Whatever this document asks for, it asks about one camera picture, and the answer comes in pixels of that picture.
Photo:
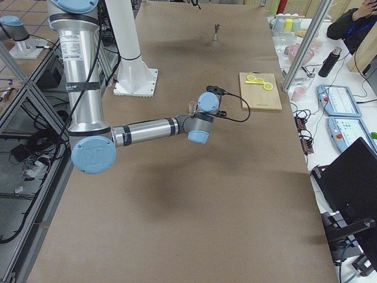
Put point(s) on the yellow plastic knife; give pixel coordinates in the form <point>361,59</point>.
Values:
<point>254,82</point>

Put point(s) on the green plastic cup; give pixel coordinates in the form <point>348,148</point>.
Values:
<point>296,27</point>

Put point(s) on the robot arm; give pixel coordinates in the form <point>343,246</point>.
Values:
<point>93,141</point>
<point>12,28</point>

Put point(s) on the grey plastic cup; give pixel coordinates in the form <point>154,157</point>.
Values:
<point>279,25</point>

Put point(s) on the seated person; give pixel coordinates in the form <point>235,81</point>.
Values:
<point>354,25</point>

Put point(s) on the pink plastic cup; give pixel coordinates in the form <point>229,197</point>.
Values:
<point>298,93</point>

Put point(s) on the lemon slice far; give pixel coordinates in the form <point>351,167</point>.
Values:
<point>251,78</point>

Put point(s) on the bamboo cutting board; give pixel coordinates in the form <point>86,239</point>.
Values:
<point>256,96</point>

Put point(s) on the teach pendant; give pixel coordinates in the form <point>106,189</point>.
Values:
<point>337,100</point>
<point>346,130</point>

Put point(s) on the teach pendant far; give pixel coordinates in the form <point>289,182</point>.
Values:
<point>337,100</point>

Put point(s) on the yellow plastic cup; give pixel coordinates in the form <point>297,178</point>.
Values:
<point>288,25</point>

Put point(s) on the steel jigger measuring cup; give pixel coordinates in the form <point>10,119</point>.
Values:
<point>216,30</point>

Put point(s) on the teach pendant near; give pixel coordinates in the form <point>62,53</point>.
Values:
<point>346,130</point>

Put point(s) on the lemon slice near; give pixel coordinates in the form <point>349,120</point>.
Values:
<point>268,86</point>

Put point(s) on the clear glass cup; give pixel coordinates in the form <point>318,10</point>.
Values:
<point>192,106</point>

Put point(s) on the black monitor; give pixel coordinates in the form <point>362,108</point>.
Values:
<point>349,187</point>

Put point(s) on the black water bottle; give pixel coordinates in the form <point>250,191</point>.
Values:
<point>330,62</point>

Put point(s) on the aluminium frame post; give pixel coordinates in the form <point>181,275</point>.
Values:
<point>312,30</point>

